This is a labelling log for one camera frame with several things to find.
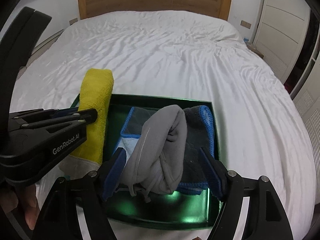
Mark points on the white bed duvet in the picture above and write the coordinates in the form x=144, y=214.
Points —
x=181, y=54

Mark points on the left wall switch plate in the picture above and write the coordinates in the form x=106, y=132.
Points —
x=71, y=22

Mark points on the wooden headboard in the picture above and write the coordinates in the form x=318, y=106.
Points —
x=213, y=8

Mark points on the right wall switch plate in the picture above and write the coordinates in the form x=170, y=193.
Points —
x=245, y=24

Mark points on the wall switch plate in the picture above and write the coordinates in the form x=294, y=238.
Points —
x=71, y=22
x=245, y=24

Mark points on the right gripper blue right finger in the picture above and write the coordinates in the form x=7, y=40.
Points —
x=211, y=171

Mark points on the grey cloth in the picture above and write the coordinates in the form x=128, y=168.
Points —
x=156, y=162

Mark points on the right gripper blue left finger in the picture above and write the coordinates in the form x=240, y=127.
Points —
x=112, y=171

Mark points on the green metal tray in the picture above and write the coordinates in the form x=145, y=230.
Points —
x=176, y=211

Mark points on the right wooden nightstand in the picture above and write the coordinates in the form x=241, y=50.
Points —
x=252, y=48

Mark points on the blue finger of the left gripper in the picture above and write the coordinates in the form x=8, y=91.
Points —
x=57, y=123
x=60, y=112

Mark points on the white radiator cover panels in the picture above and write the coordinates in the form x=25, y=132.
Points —
x=39, y=50

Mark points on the white wardrobe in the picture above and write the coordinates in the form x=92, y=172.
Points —
x=288, y=37

